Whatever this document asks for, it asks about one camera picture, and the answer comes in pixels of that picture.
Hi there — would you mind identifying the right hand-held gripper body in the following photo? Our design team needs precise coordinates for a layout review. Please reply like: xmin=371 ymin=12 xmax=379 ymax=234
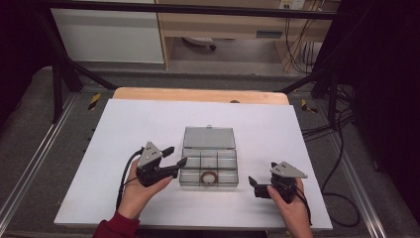
xmin=268 ymin=161 xmax=308 ymax=204

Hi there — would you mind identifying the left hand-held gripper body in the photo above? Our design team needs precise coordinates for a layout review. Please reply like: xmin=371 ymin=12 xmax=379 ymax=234
xmin=136 ymin=141 xmax=173 ymax=188

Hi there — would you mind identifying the brown ring bracelet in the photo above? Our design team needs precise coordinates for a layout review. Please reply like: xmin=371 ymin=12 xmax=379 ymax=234
xmin=199 ymin=171 xmax=219 ymax=185

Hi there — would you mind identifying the clear plastic compartment box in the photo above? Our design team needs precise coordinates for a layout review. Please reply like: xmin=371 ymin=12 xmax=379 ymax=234
xmin=178 ymin=124 xmax=240 ymax=188

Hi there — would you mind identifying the person's right hand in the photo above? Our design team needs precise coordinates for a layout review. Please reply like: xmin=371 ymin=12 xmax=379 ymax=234
xmin=266 ymin=178 xmax=314 ymax=238

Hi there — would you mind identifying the person's left hand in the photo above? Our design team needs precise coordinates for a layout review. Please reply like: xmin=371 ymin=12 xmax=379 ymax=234
xmin=117 ymin=160 xmax=173 ymax=220

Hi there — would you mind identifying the wooden table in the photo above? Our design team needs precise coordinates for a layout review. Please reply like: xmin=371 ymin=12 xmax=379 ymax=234
xmin=112 ymin=86 xmax=290 ymax=106

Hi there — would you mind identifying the yellow black tape marker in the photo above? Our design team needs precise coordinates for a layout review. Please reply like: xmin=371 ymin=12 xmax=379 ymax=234
xmin=87 ymin=92 xmax=102 ymax=112
xmin=300 ymin=98 xmax=318 ymax=114

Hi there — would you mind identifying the black metal stand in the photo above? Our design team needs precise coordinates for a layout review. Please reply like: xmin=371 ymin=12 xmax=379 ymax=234
xmin=278 ymin=65 xmax=341 ymax=131
xmin=33 ymin=6 xmax=118 ymax=124

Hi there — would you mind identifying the white chair base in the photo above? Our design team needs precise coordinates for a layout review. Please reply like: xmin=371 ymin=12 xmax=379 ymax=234
xmin=181 ymin=36 xmax=218 ymax=53

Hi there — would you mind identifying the white cabinet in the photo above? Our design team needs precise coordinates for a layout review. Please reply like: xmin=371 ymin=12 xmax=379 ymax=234
xmin=50 ymin=8 xmax=165 ymax=64

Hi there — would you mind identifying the black curtain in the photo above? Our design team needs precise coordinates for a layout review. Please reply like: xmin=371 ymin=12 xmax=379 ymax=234
xmin=0 ymin=0 xmax=53 ymax=127
xmin=340 ymin=0 xmax=420 ymax=216

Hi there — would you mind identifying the light wooden desk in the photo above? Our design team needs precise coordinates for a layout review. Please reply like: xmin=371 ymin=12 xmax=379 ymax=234
xmin=155 ymin=0 xmax=341 ymax=70

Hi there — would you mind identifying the white power socket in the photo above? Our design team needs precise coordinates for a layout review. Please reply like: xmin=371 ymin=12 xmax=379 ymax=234
xmin=278 ymin=0 xmax=306 ymax=11

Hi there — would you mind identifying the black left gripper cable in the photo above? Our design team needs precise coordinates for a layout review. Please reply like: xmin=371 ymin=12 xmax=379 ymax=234
xmin=115 ymin=148 xmax=145 ymax=211

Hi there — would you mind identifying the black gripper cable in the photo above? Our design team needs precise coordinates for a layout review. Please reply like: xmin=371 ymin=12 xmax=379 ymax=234
xmin=115 ymin=148 xmax=145 ymax=211
xmin=295 ymin=186 xmax=313 ymax=227

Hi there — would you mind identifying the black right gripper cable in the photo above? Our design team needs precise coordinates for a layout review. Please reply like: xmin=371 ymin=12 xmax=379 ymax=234
xmin=295 ymin=186 xmax=313 ymax=227

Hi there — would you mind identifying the black floor cable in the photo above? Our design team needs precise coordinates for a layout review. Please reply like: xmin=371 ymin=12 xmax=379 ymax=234
xmin=301 ymin=85 xmax=362 ymax=228

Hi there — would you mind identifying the aluminium floor rail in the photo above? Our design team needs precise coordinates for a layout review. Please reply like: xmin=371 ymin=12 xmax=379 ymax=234
xmin=330 ymin=132 xmax=387 ymax=238
xmin=0 ymin=93 xmax=78 ymax=226

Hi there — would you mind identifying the bundle of hanging cables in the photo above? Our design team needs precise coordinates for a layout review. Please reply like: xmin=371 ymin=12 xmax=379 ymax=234
xmin=283 ymin=16 xmax=319 ymax=75

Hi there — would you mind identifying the black horizontal frame bar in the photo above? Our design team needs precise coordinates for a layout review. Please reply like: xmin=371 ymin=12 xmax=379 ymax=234
xmin=33 ymin=0 xmax=358 ymax=21

